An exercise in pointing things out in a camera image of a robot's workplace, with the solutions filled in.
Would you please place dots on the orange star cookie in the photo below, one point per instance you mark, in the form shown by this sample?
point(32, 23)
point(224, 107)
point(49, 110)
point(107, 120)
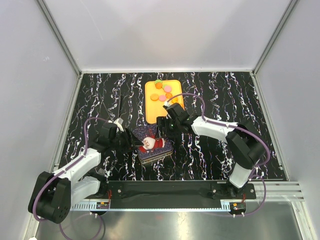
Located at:
point(168, 95)

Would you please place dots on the yellow plastic tray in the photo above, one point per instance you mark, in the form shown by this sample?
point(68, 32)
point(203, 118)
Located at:
point(154, 109)

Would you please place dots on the gold tin lid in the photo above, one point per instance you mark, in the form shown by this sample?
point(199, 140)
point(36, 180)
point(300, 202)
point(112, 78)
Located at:
point(152, 145)

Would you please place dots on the decorated cookie tin box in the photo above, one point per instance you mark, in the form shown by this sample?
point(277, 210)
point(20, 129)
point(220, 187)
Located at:
point(148, 159)

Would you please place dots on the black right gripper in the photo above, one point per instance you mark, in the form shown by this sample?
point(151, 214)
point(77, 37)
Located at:
point(162, 122)

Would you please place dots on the orange swirl cookie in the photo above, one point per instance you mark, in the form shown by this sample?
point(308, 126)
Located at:
point(158, 85)

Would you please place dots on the aluminium frame rail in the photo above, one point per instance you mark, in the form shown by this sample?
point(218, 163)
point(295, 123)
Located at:
point(272, 191)

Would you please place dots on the tan round biscuit upper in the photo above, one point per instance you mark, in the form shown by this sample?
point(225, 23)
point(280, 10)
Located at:
point(154, 97)

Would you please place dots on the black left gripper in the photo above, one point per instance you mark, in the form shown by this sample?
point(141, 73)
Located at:
point(131, 142)

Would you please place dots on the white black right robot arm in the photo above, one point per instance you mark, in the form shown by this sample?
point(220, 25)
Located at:
point(242, 139)

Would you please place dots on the pink sandwich cookie lower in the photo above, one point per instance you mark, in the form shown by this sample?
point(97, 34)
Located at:
point(162, 98)

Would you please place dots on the pink sandwich cookie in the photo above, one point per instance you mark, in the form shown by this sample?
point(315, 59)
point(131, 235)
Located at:
point(167, 89)
point(162, 98)

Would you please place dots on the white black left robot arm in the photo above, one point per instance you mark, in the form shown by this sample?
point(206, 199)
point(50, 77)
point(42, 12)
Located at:
point(55, 193)

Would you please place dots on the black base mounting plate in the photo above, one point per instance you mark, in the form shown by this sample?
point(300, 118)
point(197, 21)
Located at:
point(176, 194)

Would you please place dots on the metal tongs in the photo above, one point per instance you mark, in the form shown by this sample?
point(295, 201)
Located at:
point(118, 104)

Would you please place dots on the pink sandwich cookie upper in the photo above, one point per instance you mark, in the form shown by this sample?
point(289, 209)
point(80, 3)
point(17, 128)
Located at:
point(167, 89)

